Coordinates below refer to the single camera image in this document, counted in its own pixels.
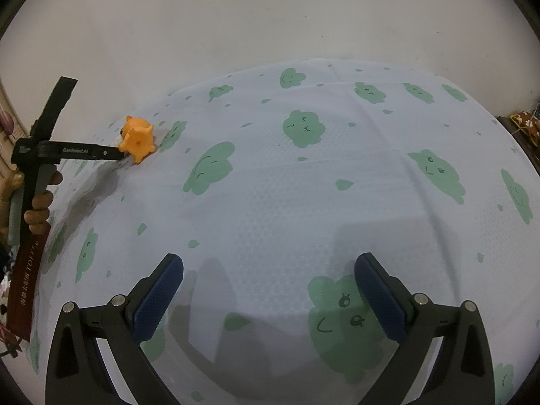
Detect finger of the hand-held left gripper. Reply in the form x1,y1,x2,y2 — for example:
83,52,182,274
93,144,126,161

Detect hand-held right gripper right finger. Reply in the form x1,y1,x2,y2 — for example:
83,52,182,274
354,252,495,405

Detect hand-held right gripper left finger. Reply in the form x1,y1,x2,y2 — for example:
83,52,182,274
44,253,185,405

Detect orange animal toy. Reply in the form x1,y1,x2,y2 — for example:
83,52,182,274
117,116,158,163

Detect dark red tin box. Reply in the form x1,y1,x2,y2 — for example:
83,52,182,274
6,221,52,342

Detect person's left hand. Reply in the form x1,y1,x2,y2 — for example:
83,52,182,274
23,169,64,235

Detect beige patterned curtain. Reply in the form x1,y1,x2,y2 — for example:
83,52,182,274
0,76,34,178

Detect green cloud printed bedsheet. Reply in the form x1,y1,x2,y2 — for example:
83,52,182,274
29,57,536,405

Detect brown floral cloth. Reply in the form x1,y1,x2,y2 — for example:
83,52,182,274
498,110,540,148

